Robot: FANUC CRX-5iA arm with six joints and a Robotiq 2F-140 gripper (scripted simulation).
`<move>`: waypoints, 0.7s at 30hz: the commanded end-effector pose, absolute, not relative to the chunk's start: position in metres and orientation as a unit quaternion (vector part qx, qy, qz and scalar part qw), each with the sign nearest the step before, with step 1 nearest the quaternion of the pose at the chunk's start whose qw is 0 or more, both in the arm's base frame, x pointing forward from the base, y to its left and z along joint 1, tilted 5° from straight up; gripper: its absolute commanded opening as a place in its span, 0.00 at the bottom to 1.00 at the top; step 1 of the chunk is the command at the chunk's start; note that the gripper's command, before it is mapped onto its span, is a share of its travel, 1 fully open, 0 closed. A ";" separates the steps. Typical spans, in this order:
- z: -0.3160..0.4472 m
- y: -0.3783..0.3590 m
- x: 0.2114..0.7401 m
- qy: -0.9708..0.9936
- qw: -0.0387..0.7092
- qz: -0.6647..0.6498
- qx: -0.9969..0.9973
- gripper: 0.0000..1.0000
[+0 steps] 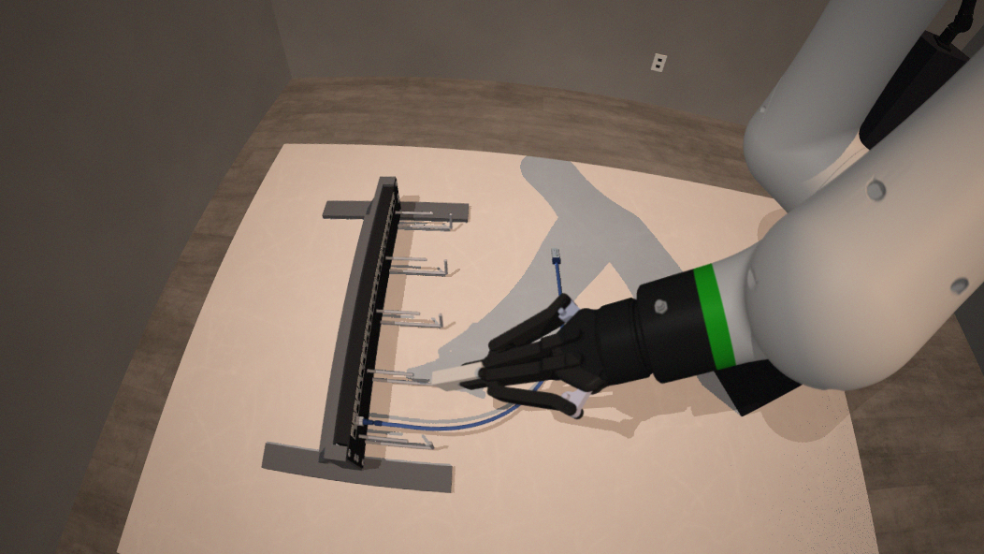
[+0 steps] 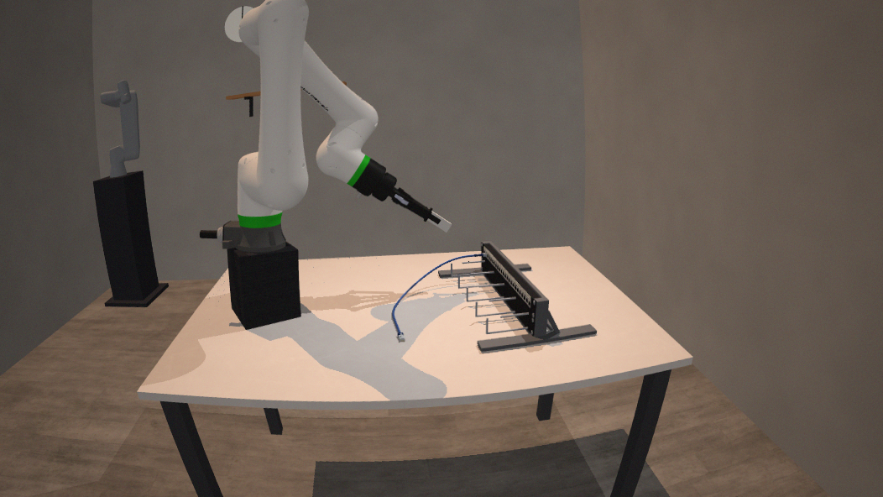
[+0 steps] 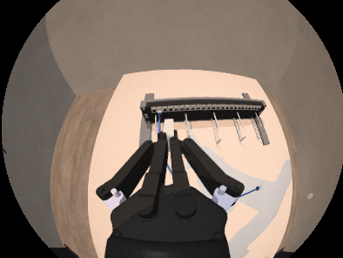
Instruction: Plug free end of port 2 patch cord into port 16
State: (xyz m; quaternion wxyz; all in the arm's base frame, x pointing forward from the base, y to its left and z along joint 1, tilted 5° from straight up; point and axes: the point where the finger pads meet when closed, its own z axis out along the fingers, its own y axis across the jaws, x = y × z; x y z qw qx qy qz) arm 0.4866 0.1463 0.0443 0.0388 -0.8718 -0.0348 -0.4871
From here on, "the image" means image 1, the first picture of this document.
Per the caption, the blue patch cord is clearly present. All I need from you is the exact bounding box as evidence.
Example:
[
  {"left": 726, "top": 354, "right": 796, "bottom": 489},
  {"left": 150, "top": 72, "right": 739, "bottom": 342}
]
[{"left": 373, "top": 262, "right": 562, "bottom": 430}]

